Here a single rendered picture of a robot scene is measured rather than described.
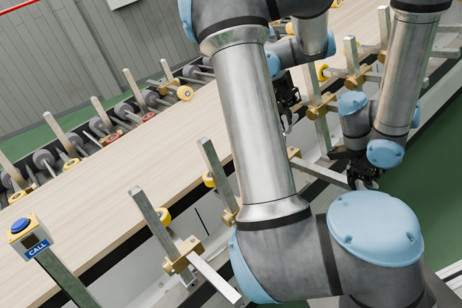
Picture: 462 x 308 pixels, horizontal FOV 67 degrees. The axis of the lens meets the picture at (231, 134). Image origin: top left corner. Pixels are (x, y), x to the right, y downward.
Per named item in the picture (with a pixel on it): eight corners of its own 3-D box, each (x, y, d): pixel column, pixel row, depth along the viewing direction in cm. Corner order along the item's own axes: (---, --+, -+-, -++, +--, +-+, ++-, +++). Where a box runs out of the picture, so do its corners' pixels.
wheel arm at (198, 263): (246, 303, 95) (241, 294, 93) (237, 313, 93) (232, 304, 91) (170, 232, 128) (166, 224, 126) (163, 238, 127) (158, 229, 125)
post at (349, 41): (369, 133, 161) (355, 34, 137) (364, 137, 159) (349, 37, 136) (362, 131, 164) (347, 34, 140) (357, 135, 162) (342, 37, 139)
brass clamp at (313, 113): (339, 105, 140) (337, 93, 137) (317, 122, 134) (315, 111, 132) (326, 102, 145) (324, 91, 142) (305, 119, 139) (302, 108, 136)
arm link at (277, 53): (290, 46, 86) (287, 31, 95) (246, 58, 89) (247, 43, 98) (297, 74, 90) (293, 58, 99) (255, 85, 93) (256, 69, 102)
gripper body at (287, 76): (302, 102, 113) (293, 69, 107) (284, 117, 110) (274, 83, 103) (286, 98, 119) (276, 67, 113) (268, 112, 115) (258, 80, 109)
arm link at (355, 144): (336, 135, 98) (353, 119, 101) (339, 148, 100) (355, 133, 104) (360, 141, 92) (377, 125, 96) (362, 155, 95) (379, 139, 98)
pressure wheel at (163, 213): (181, 226, 128) (169, 203, 123) (177, 243, 121) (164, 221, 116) (161, 230, 130) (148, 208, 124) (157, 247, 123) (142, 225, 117)
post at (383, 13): (398, 102, 170) (389, 3, 147) (394, 105, 169) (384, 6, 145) (391, 100, 173) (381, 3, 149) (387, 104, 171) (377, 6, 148)
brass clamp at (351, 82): (375, 76, 150) (373, 65, 148) (356, 91, 145) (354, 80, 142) (361, 74, 155) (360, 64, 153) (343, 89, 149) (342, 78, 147)
